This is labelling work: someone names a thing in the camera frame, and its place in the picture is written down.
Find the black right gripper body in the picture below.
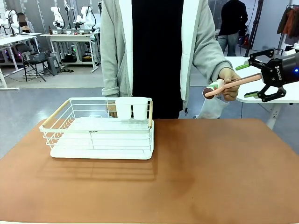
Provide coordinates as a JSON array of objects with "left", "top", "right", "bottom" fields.
[{"left": 260, "top": 52, "right": 299, "bottom": 88}]

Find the pink long-handled spoon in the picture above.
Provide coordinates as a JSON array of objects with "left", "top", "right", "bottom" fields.
[{"left": 202, "top": 73, "right": 263, "bottom": 100}]

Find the translucent white plastic bag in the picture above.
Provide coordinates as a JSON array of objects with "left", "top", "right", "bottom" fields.
[{"left": 198, "top": 96, "right": 231, "bottom": 119}]

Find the person's left forearm grey sleeve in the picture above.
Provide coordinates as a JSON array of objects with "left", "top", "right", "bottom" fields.
[{"left": 192, "top": 35, "right": 234, "bottom": 76}]

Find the person's right forearm grey sleeve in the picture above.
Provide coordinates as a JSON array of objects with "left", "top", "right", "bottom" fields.
[{"left": 100, "top": 42, "right": 122, "bottom": 98}]

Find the person's left hand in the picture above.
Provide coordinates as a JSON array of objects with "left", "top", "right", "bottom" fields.
[{"left": 218, "top": 68, "right": 241, "bottom": 102}]

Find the person's right hand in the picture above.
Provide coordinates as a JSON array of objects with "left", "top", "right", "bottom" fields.
[{"left": 107, "top": 102, "right": 118, "bottom": 119}]

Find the black clothes rack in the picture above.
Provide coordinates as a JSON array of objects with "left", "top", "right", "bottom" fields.
[{"left": 279, "top": 4, "right": 299, "bottom": 51}]

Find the hanging olive jacket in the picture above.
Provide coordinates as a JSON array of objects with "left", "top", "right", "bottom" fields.
[{"left": 277, "top": 6, "right": 289, "bottom": 35}]

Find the standing person in black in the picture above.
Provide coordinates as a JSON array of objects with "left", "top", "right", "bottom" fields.
[{"left": 218, "top": 0, "right": 249, "bottom": 57}]

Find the hanging orange jacket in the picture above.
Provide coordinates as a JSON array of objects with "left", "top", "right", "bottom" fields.
[{"left": 286, "top": 7, "right": 299, "bottom": 39}]

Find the person in grey hoodie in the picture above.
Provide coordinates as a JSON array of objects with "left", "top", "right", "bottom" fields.
[{"left": 100, "top": 0, "right": 234, "bottom": 119}]

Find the white utensil holder cup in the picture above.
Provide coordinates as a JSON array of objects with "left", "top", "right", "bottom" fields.
[{"left": 115, "top": 97, "right": 149, "bottom": 120}]

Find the white drip tray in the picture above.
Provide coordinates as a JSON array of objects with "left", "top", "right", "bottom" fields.
[{"left": 50, "top": 116, "right": 155, "bottom": 161}]

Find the white robot workbench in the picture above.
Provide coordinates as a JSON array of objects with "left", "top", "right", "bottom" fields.
[{"left": 40, "top": 32, "right": 101, "bottom": 71}]

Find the grey plastic stool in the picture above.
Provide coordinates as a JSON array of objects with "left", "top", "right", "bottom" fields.
[{"left": 45, "top": 55, "right": 62, "bottom": 77}]

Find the black folding chair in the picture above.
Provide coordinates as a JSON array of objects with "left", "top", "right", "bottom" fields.
[{"left": 15, "top": 43, "right": 48, "bottom": 83}]

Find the seated person at desk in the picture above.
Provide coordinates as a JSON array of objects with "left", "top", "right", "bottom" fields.
[{"left": 17, "top": 12, "right": 36, "bottom": 34}]

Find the white office desk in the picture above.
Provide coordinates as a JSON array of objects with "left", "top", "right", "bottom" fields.
[{"left": 0, "top": 32, "right": 43, "bottom": 91}]

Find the white wire dish rack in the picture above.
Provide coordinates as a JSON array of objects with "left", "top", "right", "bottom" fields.
[{"left": 39, "top": 97, "right": 155, "bottom": 154}]

